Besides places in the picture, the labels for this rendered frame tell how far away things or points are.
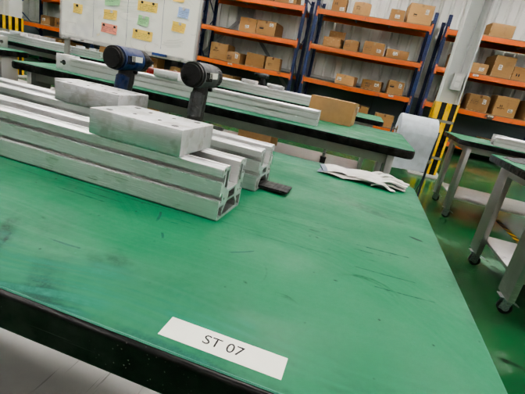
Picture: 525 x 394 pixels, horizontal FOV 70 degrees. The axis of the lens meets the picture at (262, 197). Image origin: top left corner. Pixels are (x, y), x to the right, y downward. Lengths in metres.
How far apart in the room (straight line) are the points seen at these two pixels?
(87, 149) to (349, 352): 0.49
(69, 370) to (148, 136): 0.72
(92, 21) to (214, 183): 3.85
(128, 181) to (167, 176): 0.07
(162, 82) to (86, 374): 1.73
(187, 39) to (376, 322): 3.51
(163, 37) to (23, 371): 3.22
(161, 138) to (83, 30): 3.85
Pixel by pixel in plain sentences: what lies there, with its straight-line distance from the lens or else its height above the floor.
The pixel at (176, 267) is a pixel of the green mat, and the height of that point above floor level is 0.78.
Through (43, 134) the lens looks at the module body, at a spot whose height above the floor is 0.84.
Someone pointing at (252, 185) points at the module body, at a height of 0.79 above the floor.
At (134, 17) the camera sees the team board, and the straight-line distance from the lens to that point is 4.07.
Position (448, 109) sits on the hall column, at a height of 1.01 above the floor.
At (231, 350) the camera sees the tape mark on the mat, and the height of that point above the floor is 0.78.
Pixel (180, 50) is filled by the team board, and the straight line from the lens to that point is 3.80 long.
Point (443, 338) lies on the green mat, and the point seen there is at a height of 0.78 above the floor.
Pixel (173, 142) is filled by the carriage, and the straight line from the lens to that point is 0.57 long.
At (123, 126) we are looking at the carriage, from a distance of 0.61.
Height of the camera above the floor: 1.00
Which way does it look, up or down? 18 degrees down
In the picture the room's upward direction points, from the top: 11 degrees clockwise
